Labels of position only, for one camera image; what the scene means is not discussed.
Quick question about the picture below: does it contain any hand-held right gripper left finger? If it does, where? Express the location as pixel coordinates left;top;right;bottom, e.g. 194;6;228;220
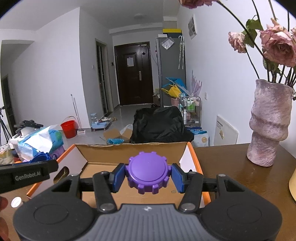
51;163;127;213

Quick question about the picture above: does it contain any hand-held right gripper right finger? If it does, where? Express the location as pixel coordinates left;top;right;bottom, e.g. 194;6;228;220
172;163;246;213

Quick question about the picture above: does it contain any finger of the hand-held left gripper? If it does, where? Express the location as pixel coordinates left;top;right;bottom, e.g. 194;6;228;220
0;160;59;174

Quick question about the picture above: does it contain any orange cardboard box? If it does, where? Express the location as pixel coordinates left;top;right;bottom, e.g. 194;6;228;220
26;141;211;209

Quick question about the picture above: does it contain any purple toothed round lid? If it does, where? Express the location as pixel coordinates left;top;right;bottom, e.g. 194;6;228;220
125;151;173;195

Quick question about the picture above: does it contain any person's left hand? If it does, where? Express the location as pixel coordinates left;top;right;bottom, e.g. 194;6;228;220
0;196;9;241

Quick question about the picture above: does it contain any blue plastic lid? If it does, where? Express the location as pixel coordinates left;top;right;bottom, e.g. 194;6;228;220
30;151;52;164

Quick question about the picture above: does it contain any blue and white tissue pack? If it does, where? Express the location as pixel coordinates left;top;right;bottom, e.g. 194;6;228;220
17;125;64;161

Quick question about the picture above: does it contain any white bottle cap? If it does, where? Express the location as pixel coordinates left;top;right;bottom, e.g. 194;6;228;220
11;197;24;208

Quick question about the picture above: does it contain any purple packet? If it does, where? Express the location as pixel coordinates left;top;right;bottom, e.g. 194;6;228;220
49;146;66;161

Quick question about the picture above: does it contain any black device stack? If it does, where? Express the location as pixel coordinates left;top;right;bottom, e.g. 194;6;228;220
14;120;43;131

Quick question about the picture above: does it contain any small brown cardboard box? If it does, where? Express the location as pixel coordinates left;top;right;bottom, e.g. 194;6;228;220
103;128;134;145

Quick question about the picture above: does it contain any white pet food bag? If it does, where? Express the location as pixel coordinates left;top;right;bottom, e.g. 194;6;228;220
194;131;210;148

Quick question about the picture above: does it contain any white plastic bag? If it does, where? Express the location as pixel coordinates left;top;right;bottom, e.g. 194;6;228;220
119;124;134;138

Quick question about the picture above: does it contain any red bucket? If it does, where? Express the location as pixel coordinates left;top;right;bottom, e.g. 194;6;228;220
60;120;77;139

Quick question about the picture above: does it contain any black tripod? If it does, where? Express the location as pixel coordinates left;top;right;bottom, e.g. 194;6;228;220
0;106;12;147

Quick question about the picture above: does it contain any pet water feeder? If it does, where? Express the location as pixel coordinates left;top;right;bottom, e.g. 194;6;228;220
91;113;110;131

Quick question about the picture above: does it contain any white mop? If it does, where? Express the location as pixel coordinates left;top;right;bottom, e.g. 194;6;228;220
70;94;86;135

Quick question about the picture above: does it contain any rolling cart with bottles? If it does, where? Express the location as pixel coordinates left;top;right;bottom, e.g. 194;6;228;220
179;95;203;127

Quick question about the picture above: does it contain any blue and yellow bag pile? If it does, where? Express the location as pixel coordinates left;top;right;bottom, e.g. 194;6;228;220
161;77;186;98

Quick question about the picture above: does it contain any purple feather decoration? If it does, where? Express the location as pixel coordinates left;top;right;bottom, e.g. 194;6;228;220
191;70;203;98

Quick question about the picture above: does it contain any glass interior door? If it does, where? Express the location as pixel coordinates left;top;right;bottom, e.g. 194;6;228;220
96;38;110;115

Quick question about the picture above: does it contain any dark wooden entrance door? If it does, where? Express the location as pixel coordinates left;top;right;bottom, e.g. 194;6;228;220
114;42;153;106

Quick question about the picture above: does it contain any pink textured vase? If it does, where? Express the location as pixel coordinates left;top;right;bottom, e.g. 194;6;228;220
246;79;293;167

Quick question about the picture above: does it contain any grey refrigerator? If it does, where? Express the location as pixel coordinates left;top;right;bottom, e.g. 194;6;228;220
155;36;187;107

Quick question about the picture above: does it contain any cream thermos jug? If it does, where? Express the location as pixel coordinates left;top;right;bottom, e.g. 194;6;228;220
288;171;296;201

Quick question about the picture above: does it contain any clear folded umbrella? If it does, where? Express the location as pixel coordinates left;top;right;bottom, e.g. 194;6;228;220
178;36;186;70

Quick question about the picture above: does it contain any dried pink rose bouquet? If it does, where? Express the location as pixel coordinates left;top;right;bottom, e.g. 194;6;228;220
179;0;296;100

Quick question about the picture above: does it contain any white wall panel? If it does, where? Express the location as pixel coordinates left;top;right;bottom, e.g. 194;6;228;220
214;114;239;146

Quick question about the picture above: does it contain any wall poster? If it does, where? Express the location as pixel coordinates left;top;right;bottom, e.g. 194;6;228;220
187;13;197;40

